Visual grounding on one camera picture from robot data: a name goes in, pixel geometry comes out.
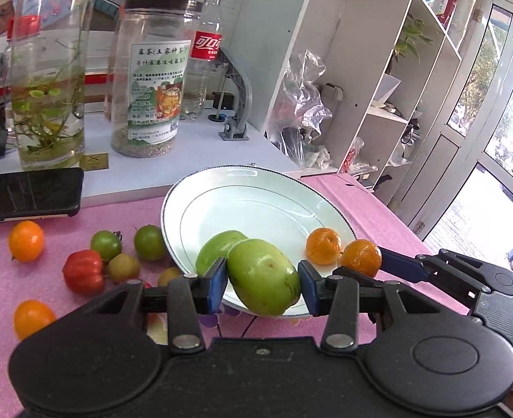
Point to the gold sticker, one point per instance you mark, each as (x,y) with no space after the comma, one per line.
(94,162)

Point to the large green fruit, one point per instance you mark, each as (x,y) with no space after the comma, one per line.
(263,278)

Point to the white plate dark rim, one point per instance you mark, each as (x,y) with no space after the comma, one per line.
(260,203)

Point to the grey stand bracket right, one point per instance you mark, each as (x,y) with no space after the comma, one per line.
(234,126)

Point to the red capped clear bottle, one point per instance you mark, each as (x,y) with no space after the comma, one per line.
(18,27)

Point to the clear plastic jar with label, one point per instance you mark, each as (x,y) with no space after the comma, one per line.
(152,47)

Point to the red canister on shelf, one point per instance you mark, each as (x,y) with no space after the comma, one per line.
(445,11)

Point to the cola bottle red label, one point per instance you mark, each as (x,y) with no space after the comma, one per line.
(204,51)

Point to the red bell-shaped fruit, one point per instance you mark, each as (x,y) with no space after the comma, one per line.
(83,273)

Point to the white raised board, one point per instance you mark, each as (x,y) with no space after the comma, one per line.
(197,146)

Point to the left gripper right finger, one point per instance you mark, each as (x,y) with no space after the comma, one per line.
(342,300)

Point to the black smartphone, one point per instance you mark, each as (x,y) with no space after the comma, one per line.
(41,193)

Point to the potted green plant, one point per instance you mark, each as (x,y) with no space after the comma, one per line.
(410,36)

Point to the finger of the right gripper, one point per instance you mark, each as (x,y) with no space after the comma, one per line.
(402,267)
(362,279)

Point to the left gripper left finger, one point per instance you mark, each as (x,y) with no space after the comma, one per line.
(184,299)

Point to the green tomato left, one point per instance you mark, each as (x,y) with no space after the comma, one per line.
(107,243)

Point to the brown-green round fruit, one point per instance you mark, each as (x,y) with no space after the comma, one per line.
(122,268)

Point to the white shelf unit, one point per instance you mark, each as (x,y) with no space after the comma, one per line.
(355,39)

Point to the clear plastic bag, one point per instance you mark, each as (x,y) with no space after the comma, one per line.
(295,125)

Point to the glass vase with plant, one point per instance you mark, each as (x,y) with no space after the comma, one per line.
(47,83)

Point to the green tomato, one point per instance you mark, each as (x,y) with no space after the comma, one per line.
(107,243)
(149,243)

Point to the small orange on plate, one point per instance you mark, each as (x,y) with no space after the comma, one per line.
(323,246)

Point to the green tomato right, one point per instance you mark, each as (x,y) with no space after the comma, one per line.
(149,243)

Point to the small orange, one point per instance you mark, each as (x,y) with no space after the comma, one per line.
(362,256)
(323,246)

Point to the yellow-green small fruit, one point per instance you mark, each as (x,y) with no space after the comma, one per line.
(168,275)

